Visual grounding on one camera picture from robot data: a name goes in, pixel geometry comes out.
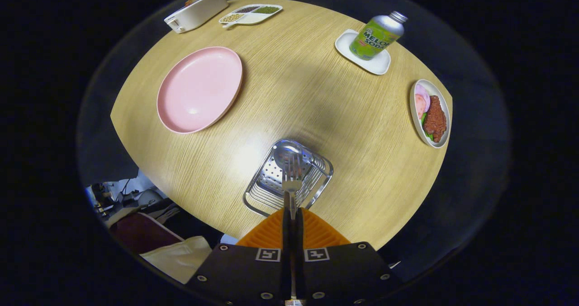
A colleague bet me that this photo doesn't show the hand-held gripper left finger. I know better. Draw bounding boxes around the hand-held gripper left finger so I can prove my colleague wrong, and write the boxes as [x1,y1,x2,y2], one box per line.
[195,207,292,304]

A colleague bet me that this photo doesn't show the beige cloth bag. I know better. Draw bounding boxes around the beige cloth bag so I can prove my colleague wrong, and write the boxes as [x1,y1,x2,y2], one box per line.
[140,236,213,284]

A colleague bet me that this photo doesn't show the white square coaster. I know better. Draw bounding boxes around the white square coaster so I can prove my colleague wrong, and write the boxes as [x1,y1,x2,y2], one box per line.
[335,29,391,75]

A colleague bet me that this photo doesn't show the black backdrop cloth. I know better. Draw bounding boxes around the black backdrop cloth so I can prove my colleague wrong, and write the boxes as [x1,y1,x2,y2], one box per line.
[77,0,512,279]

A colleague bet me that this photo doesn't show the white divided bean dish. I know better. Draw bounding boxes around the white divided bean dish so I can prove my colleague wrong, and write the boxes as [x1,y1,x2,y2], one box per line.
[219,4,283,28]

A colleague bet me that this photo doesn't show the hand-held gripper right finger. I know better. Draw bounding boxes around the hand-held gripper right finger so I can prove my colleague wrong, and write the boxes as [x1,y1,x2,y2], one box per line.
[296,207,403,304]

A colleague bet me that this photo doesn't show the pink round plate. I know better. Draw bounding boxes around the pink round plate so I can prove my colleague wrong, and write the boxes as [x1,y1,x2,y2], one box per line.
[157,47,243,135]

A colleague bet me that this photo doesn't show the wooden handled metal spoon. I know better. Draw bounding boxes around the wooden handled metal spoon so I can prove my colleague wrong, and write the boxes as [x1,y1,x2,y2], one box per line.
[273,140,304,169]

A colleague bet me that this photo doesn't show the cream toaster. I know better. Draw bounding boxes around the cream toaster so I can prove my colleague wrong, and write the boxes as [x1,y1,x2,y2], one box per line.
[164,0,229,34]

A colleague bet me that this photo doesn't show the white oval plate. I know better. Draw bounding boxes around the white oval plate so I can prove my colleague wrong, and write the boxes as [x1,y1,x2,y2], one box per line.
[409,79,451,149]

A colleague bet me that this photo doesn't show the metal wire basket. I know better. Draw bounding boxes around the metal wire basket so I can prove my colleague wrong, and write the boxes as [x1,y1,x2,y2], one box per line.
[242,138,334,218]

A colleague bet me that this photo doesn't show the green soda bottle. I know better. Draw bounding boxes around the green soda bottle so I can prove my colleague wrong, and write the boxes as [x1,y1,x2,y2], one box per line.
[349,11,408,61]

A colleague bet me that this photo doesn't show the wooden handled metal fork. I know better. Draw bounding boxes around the wooden handled metal fork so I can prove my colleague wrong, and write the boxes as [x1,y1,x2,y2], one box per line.
[281,155,304,298]

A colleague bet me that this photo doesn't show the brown grilled meat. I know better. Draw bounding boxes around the brown grilled meat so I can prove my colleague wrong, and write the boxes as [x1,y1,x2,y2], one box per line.
[423,95,447,143]

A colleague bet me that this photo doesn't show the dark red object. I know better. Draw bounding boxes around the dark red object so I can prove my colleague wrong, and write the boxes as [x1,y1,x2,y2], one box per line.
[111,212,184,254]

